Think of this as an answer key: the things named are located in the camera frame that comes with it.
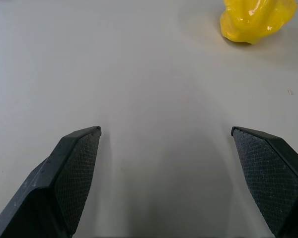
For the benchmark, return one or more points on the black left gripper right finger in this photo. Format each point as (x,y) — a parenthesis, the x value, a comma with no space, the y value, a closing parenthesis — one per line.
(270,178)

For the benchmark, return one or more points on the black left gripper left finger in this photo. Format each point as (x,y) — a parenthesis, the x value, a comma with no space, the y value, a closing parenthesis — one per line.
(62,183)

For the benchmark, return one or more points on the yellow plastic bell pepper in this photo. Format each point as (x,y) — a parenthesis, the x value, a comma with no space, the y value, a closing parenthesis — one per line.
(253,19)

